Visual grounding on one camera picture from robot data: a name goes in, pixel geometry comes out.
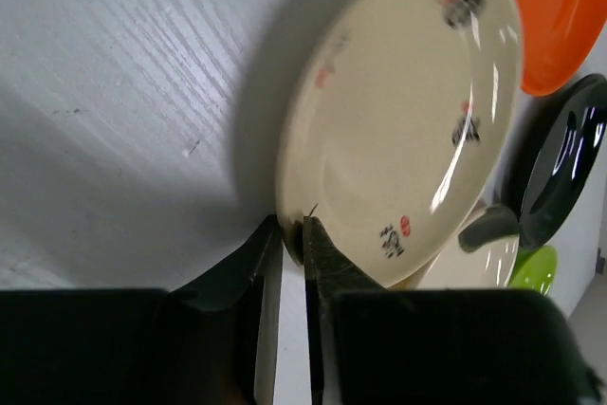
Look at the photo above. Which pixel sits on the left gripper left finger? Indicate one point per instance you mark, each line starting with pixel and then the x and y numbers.
pixel 218 334

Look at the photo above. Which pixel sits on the cream floral plate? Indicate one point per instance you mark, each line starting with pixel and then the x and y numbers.
pixel 397 123

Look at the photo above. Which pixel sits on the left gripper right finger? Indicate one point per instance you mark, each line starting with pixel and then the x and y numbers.
pixel 343 323

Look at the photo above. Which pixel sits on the orange plate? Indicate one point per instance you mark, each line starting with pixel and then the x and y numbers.
pixel 558 36

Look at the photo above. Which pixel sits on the green plate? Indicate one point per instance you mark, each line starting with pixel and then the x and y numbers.
pixel 535 269

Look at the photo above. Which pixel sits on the cream plate black patch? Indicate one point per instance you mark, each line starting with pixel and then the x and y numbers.
pixel 481 254

